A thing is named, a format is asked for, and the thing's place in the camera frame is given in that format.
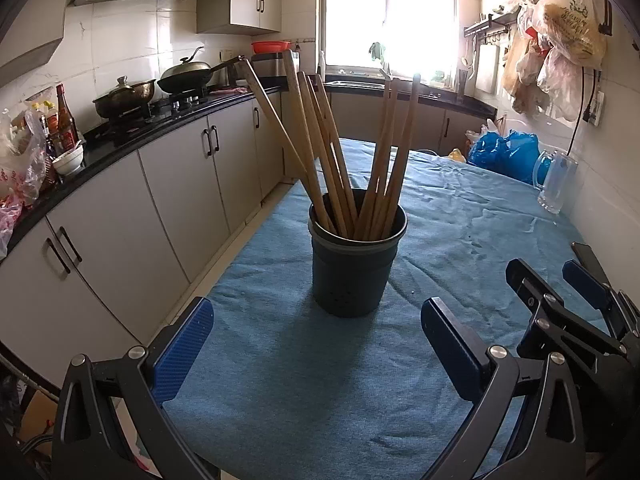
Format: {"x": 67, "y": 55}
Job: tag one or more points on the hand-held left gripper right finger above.
{"x": 450, "y": 350}

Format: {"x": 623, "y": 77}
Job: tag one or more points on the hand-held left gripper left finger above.
{"x": 182, "y": 347}

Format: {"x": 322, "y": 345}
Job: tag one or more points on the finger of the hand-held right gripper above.
{"x": 582, "y": 280}
{"x": 525, "y": 277}

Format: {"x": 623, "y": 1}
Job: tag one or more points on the dark grey utensil holder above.
{"x": 357, "y": 275}

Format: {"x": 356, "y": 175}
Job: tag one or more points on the bunch of wooden chopsticks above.
{"x": 324, "y": 160}

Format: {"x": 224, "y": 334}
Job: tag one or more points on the smartphone in brown case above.
{"x": 587, "y": 257}

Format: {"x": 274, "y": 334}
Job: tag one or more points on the blue tablecloth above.
{"x": 450, "y": 240}

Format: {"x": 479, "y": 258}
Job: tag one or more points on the clear glass mug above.
{"x": 559, "y": 180}

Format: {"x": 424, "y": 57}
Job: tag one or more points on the yellow plastic bag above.
{"x": 457, "y": 156}

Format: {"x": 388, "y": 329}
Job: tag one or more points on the white plastic bag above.
{"x": 477, "y": 135}

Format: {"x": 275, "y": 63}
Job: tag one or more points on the cardboard box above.
{"x": 35, "y": 415}

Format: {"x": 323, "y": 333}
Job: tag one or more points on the white base cabinets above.
{"x": 175, "y": 185}

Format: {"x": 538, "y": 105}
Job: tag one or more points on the pale pink hanging bag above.
{"x": 557, "y": 85}

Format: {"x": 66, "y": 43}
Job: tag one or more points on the steel cutlery holder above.
{"x": 462, "y": 85}

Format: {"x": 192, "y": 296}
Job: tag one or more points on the tan hanging plastic bag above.
{"x": 520, "y": 75}

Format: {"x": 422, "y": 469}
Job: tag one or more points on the white cutting board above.
{"x": 487, "y": 67}

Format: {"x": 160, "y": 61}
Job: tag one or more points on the red printed plastic bag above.
{"x": 9, "y": 220}

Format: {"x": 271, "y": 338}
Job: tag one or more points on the white ceramic bowl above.
{"x": 69, "y": 164}

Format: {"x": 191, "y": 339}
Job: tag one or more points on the black kitchen countertop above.
{"x": 107, "y": 142}

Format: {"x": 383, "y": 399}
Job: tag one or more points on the gas stove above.
{"x": 165, "y": 107}

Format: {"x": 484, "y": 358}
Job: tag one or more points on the clear plastic bag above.
{"x": 22, "y": 160}

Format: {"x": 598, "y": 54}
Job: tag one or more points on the dark sauce bottle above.
{"x": 65, "y": 125}

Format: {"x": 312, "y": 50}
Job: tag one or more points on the steel lidded pot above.
{"x": 125, "y": 97}

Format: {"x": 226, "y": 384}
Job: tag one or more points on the hanging plastic bags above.
{"x": 570, "y": 20}

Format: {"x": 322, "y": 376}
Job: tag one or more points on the green cloth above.
{"x": 377, "y": 51}

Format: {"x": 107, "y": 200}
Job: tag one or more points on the black wok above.
{"x": 187, "y": 74}

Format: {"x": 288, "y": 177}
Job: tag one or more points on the kitchen window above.
{"x": 420, "y": 20}

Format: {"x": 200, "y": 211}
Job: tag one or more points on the white plastic bottle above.
{"x": 321, "y": 67}

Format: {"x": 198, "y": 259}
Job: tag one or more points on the red plastic basin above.
{"x": 270, "y": 47}

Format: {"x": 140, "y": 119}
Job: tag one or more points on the white wall socket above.
{"x": 596, "y": 107}

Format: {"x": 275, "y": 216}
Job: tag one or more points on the steel wall rack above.
{"x": 487, "y": 24}

